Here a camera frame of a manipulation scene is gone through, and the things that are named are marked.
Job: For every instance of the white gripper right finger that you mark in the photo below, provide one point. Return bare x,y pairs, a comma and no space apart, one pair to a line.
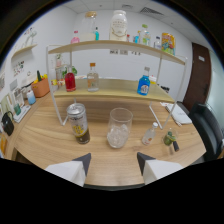
156,169

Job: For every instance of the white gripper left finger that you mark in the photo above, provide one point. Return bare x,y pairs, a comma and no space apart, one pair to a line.
71,170

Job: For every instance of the measuring cup with limes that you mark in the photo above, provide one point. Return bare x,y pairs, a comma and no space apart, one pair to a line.
170,138

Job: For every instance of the yellow instant noodle cup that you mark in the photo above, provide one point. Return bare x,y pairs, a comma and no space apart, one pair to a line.
153,79

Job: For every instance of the glass tumbler with ice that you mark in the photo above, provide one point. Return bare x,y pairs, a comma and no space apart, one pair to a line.
119,128

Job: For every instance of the white notebook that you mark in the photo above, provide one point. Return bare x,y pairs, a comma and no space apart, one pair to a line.
180,115

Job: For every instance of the black chair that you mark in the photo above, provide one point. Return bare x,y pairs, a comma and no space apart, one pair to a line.
208,130

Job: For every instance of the black handbag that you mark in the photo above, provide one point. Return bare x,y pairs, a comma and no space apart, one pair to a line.
8,125

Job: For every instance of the blue and white container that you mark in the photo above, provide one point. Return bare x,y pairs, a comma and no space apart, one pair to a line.
31,98

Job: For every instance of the blue liquid bottle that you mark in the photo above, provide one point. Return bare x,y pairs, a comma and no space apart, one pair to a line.
144,86

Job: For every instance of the orange basket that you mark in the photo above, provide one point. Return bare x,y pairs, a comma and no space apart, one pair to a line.
41,88

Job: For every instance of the red liquid bottle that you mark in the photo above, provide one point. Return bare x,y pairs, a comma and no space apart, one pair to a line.
70,82

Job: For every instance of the two-tier wooden shelf rack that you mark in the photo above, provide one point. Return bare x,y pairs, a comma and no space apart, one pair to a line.
113,88

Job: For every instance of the clear bottle with orange cap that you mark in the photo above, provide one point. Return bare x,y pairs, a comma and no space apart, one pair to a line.
93,80

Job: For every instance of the brown door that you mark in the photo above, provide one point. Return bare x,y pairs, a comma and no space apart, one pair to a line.
199,78

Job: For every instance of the yellow cartoon print can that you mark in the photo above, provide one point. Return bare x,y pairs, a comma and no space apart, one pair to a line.
168,44

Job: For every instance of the clear bottle with blue cap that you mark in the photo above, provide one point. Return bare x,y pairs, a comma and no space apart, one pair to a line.
157,43

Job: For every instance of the small blue bottle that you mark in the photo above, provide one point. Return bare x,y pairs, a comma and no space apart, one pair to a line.
136,39

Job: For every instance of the small pink bottle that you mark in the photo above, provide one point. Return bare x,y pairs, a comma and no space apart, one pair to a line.
75,38

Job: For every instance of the clear bottle with green cap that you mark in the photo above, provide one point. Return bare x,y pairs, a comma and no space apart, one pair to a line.
145,36

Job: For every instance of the small printed carton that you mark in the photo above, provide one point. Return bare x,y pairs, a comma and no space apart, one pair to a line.
128,38

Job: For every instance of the teal liquid bottle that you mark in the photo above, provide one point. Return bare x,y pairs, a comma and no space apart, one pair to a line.
97,35

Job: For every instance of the glass jar with cork lid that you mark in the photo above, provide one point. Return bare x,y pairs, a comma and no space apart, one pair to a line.
88,28

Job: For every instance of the large white bottle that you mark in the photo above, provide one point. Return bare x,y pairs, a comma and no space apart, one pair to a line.
118,26

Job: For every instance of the ceiling air vent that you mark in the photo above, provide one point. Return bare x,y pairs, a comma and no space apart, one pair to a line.
151,10

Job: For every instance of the wooden wall shelf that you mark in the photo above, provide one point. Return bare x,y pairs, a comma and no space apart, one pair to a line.
24,50

